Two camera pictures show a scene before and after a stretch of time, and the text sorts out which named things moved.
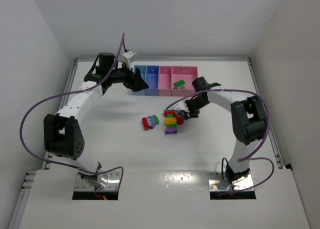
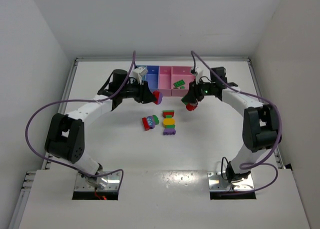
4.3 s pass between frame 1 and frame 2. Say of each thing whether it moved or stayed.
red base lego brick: stayed
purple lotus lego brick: stayed
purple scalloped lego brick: stayed
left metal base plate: stayed
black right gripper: moved
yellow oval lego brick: stayed
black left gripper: moved
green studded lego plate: stayed
